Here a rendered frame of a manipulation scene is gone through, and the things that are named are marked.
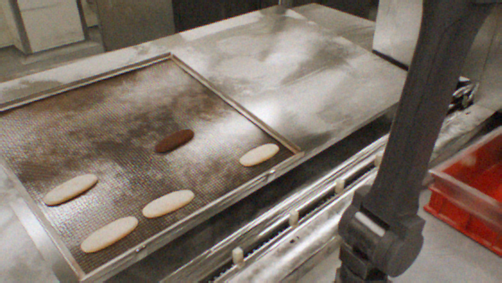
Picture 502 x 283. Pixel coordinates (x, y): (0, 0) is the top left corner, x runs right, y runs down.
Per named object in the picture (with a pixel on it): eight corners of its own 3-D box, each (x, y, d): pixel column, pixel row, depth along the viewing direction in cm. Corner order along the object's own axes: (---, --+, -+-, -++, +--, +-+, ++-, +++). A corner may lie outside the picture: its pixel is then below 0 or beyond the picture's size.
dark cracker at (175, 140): (161, 156, 91) (161, 151, 90) (150, 147, 93) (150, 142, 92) (198, 135, 97) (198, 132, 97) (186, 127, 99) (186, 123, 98)
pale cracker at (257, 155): (246, 169, 91) (247, 166, 90) (235, 158, 93) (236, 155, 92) (282, 151, 96) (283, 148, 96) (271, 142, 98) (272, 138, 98)
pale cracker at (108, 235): (88, 258, 71) (87, 253, 71) (76, 243, 73) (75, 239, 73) (142, 227, 77) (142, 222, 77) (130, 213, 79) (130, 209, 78)
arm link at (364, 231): (337, 265, 71) (363, 287, 67) (343, 217, 65) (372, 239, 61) (376, 240, 75) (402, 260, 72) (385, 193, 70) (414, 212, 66)
